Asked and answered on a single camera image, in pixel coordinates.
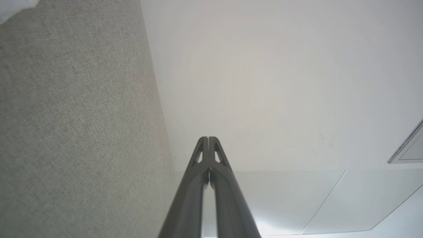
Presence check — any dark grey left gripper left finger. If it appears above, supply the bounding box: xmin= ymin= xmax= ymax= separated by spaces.
xmin=158 ymin=137 xmax=210 ymax=238

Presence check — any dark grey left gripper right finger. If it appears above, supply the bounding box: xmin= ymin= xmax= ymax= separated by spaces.
xmin=209 ymin=137 xmax=261 ymax=238

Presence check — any grey office partition panel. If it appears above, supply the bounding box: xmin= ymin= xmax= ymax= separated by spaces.
xmin=387 ymin=119 xmax=423 ymax=164

